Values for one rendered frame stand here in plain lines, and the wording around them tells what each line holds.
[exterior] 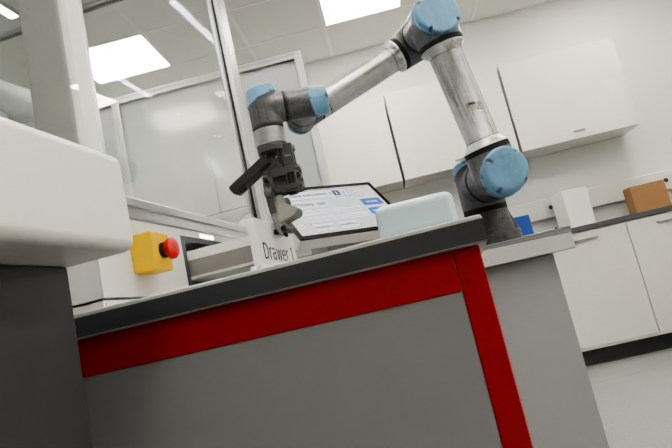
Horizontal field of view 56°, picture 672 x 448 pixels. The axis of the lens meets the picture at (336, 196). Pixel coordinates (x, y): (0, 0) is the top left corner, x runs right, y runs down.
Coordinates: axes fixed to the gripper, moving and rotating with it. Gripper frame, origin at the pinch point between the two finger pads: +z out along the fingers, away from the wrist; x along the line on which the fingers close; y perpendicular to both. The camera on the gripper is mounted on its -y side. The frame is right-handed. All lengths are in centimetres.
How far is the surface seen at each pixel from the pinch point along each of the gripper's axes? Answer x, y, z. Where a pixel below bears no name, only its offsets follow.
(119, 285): -41.9, -18.1, 8.5
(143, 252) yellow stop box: -36.6, -15.5, 3.1
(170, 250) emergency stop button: -34.7, -11.2, 3.7
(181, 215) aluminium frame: -12.5, -17.9, -7.0
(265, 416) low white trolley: -71, 14, 30
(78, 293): -47, -23, 9
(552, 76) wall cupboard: 343, 138, -116
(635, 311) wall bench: 308, 138, 62
